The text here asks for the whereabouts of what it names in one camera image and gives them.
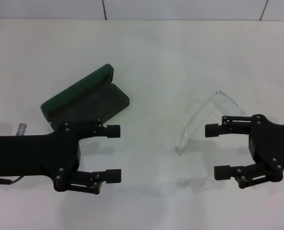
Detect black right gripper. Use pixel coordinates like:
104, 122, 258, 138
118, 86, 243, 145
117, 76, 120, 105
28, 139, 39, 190
204, 114, 284, 189

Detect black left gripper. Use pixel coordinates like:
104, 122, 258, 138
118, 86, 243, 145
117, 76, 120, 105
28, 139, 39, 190
0, 122, 82, 192

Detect green glasses case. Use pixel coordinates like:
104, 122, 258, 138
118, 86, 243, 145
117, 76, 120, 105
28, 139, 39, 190
40, 63, 131, 131

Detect clear plastic glasses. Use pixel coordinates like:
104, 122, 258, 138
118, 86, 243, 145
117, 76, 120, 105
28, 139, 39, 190
175, 90, 247, 188

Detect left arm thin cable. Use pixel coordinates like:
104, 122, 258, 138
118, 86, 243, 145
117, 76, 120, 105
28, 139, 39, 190
0, 176, 25, 185

